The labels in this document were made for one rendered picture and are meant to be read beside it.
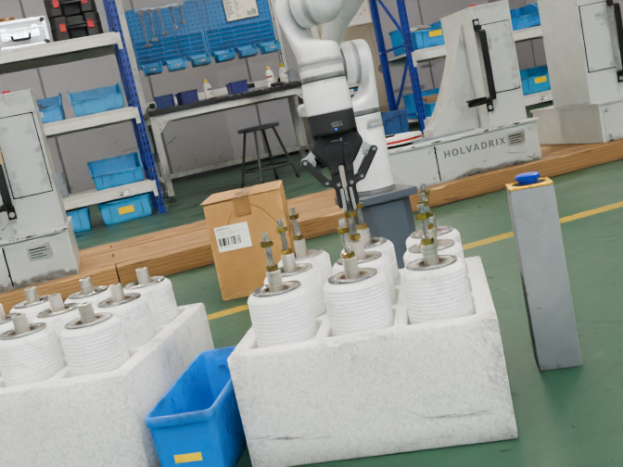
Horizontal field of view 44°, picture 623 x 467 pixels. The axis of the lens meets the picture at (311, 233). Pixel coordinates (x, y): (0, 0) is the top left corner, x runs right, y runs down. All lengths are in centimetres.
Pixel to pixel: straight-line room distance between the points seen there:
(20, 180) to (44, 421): 191
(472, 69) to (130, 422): 271
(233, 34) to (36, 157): 432
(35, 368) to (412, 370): 59
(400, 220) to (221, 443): 70
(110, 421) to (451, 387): 51
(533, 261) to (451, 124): 231
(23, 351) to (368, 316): 55
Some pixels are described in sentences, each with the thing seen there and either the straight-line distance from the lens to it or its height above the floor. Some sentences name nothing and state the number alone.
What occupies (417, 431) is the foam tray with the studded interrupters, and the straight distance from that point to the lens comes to 114.
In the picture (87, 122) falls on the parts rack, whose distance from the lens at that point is 566.
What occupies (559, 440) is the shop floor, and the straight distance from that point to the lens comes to 113.
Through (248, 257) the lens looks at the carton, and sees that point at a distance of 230.
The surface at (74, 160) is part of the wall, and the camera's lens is 939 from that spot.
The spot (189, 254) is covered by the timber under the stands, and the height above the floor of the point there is 6.
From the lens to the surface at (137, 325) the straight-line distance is 135.
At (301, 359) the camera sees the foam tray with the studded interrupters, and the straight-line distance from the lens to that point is 111.
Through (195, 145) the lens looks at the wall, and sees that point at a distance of 947.
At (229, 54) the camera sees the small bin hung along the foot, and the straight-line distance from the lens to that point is 696.
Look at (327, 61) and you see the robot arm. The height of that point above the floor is 57.
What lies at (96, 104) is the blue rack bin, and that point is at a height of 85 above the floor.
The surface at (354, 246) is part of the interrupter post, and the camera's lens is 125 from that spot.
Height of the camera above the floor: 50
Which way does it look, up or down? 9 degrees down
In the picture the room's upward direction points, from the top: 12 degrees counter-clockwise
